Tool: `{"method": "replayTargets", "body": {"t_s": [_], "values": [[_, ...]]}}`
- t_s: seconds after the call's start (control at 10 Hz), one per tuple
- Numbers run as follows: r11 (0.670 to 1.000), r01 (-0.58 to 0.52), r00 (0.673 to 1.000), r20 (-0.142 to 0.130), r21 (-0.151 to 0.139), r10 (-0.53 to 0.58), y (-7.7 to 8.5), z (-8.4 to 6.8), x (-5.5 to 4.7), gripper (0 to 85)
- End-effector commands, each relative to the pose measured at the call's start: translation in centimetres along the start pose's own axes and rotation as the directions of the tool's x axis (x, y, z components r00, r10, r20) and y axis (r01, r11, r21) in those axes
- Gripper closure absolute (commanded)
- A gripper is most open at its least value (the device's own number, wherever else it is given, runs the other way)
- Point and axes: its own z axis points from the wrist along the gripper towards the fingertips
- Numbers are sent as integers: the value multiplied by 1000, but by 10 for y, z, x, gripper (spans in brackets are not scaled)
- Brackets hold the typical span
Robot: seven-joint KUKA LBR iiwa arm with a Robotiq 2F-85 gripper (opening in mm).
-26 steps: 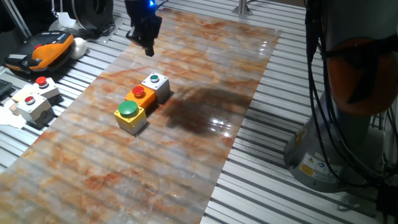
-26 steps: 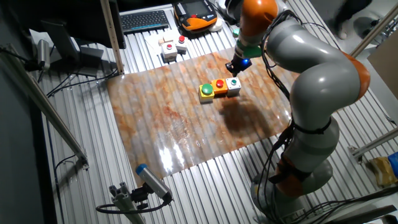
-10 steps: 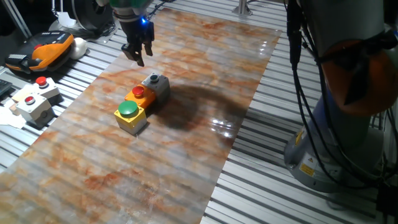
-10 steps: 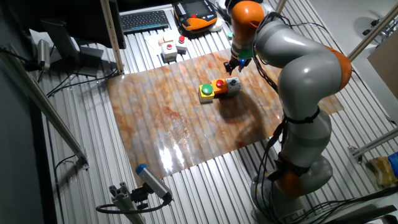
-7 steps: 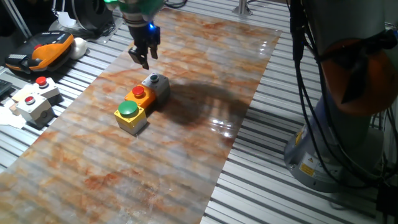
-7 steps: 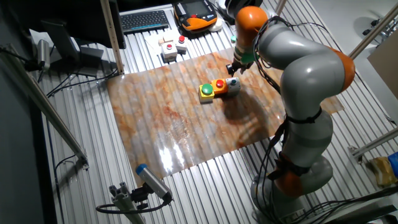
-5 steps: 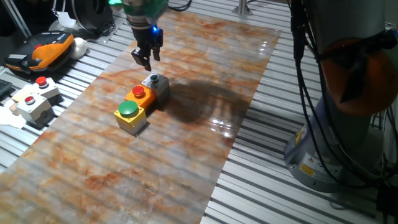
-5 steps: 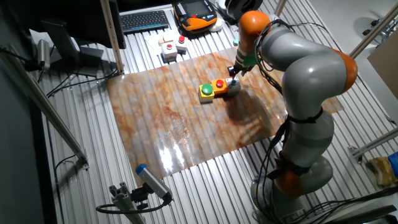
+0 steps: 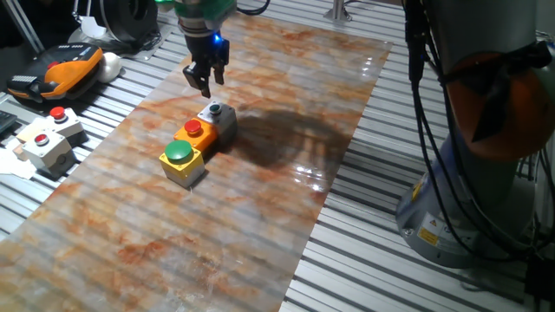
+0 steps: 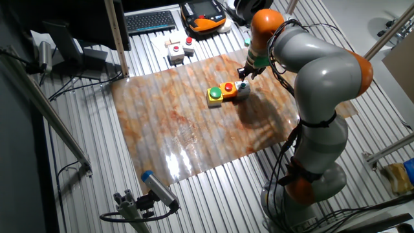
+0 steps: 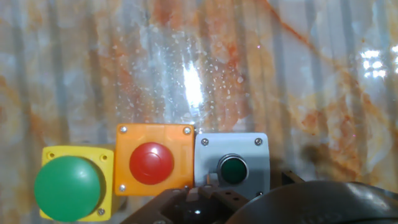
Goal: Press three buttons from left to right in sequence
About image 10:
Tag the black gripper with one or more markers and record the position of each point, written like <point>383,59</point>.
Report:
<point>252,72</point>

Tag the orange box red button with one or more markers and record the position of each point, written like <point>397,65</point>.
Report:
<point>228,89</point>

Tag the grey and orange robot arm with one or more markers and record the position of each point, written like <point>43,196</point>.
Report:
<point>326,74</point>

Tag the yellow box green button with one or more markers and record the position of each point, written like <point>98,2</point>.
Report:
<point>214,96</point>

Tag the white computer mouse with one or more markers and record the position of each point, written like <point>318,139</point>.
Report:
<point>224,26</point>

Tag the small white box red button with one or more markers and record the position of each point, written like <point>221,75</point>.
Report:
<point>189,45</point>

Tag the black round device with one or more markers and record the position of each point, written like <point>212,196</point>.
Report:
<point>249,6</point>

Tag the large white box red button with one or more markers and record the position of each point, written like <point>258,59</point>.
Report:
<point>176,53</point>

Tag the orange black teach pendant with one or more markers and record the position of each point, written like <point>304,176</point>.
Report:
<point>202,14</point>

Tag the pale wooden block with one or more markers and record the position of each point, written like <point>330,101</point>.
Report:
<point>175,39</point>

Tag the small wooden block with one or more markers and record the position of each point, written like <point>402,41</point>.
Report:
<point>167,43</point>

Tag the thin aluminium upright bar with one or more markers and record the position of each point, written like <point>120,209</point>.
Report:
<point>292,4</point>

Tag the white paper sheet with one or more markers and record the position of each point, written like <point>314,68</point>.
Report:
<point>160,43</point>

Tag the orange marble pattern mat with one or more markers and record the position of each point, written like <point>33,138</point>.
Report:
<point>168,123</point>

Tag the black keyboard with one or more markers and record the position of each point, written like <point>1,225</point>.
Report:
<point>150,22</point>

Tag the brown cardboard board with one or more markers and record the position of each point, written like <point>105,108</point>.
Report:
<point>402,71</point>

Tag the office chair base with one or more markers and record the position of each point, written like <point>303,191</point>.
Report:
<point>396,29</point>

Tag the dark monitor stand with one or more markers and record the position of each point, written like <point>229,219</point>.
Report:
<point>74,55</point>

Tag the black monitor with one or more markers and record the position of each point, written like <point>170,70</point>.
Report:
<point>81,19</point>

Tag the short aluminium profile stub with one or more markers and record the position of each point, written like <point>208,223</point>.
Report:
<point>129,208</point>

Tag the yellow plastic package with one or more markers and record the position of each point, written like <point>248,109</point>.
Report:
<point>398,178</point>

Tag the blue package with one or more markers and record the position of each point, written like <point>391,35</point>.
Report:
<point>410,170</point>

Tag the beige upright post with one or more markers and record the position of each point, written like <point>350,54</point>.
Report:
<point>116,39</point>

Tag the silver camera blue cap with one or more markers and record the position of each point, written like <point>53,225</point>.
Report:
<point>158,189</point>

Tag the diagonal aluminium frame bar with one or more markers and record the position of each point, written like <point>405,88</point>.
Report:
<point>388,32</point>

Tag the aluminium bar with bracket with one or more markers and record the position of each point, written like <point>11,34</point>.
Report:
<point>391,149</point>

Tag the silver cylindrical camera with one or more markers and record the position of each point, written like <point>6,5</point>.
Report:
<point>45,56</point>

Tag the long aluminium frame bar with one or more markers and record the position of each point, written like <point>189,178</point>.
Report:
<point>45,106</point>

